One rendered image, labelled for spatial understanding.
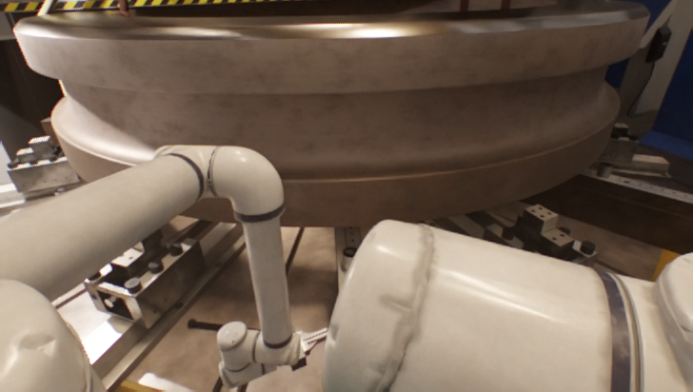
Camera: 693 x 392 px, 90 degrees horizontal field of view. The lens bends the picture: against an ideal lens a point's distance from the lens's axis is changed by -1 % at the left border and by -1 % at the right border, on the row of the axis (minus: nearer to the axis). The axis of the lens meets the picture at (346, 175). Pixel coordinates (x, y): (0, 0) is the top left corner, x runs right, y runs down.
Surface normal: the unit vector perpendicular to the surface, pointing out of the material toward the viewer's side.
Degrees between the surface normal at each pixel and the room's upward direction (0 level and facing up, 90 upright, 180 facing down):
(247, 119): 90
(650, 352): 22
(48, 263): 78
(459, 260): 4
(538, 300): 14
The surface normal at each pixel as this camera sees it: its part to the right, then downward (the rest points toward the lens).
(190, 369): -0.02, -0.88
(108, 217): 0.86, -0.47
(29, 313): 0.33, -0.92
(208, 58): -0.17, 0.47
